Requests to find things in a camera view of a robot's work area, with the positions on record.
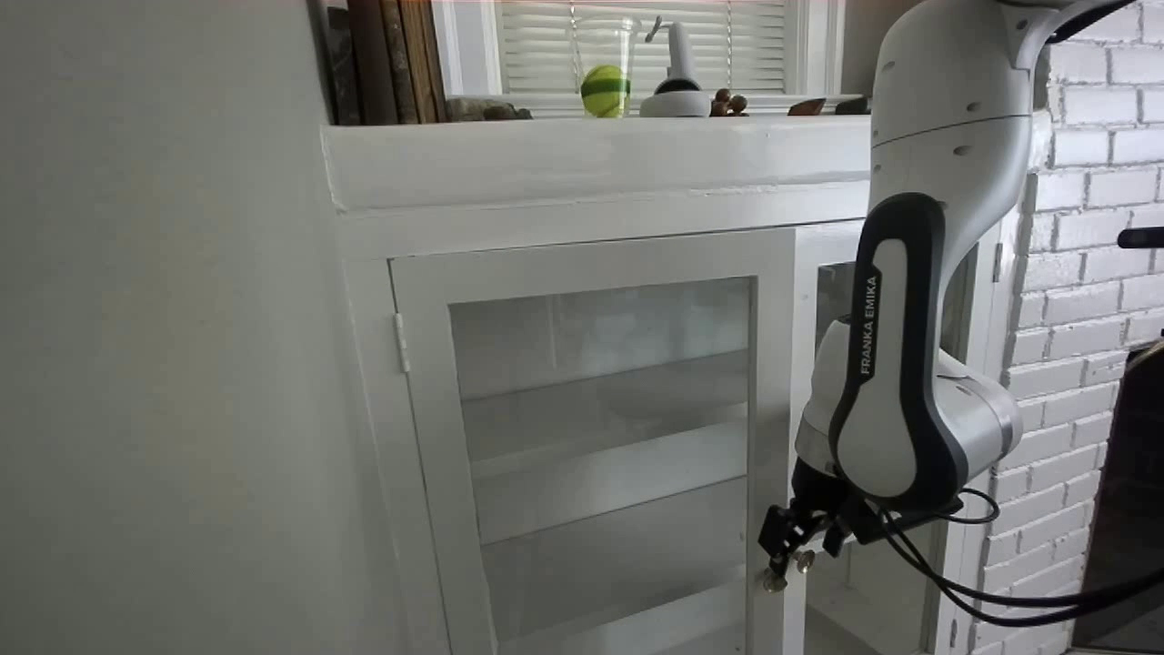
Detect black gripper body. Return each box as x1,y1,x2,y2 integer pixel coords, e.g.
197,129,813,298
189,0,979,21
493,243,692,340
794,461,955,548

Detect white cabinet door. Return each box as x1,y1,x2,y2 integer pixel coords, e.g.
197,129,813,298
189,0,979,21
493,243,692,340
794,206,1023,655
395,231,806,655

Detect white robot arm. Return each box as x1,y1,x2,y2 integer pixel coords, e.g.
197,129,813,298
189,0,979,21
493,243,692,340
761,0,1132,579

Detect white built-in cabinet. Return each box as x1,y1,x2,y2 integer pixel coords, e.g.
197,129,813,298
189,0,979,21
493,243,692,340
326,121,979,655

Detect white soap dispenser bottle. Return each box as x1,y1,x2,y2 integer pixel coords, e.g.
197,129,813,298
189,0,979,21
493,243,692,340
640,18,705,121

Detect green tennis ball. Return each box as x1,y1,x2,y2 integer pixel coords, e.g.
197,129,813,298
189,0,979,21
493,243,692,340
578,61,629,116

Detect clear glass cup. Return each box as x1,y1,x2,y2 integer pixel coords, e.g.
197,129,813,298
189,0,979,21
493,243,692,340
573,15,637,121

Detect white window blinds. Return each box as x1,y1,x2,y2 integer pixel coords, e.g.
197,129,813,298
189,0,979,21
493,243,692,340
500,0,794,94

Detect wooden boards leaning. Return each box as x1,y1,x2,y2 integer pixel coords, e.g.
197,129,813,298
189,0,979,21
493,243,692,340
306,0,447,129

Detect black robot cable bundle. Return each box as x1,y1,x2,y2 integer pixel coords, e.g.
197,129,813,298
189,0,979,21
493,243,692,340
878,485,1164,630

